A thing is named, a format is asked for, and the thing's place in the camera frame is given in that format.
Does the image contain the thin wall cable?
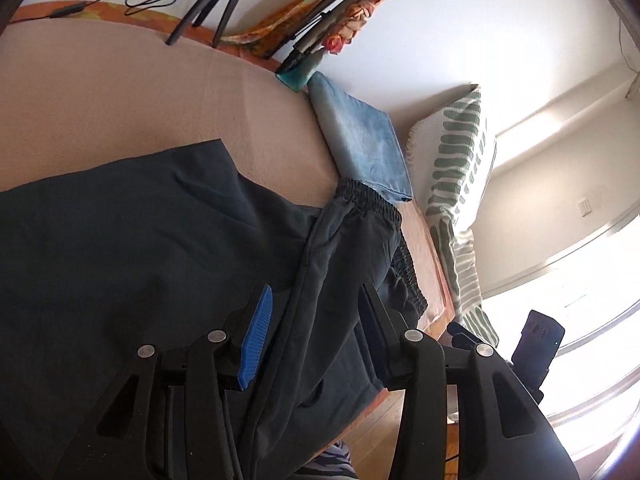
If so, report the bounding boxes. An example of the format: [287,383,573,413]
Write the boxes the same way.
[616,16,640,77]

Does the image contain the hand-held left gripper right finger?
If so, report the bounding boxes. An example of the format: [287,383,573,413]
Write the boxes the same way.
[357,284,581,480]

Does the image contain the person's striped clothing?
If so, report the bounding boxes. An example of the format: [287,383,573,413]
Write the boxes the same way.
[300,439,359,480]

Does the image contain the black tripod stand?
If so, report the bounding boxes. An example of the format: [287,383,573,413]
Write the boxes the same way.
[165,0,264,49]

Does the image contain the window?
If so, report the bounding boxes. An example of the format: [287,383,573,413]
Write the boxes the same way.
[480,220,640,461]

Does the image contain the dark grey pants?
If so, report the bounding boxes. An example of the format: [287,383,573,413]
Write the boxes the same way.
[0,139,429,480]

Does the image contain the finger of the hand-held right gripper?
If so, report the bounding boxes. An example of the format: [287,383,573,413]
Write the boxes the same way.
[447,322,497,347]

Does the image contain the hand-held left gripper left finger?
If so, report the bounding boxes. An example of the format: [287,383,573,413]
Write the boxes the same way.
[50,284,274,480]

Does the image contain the orange patterned scarf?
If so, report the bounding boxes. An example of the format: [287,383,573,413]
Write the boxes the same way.
[220,0,405,61]

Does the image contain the orange floral mattress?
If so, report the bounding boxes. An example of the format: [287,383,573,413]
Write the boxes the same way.
[10,1,311,91]

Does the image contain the folded blue jeans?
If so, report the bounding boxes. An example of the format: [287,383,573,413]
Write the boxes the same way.
[306,72,414,204]

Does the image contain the silver tripod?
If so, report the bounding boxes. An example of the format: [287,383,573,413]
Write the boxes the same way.
[275,0,389,76]

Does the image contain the teal cloth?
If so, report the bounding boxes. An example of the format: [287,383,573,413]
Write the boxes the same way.
[276,55,321,92]

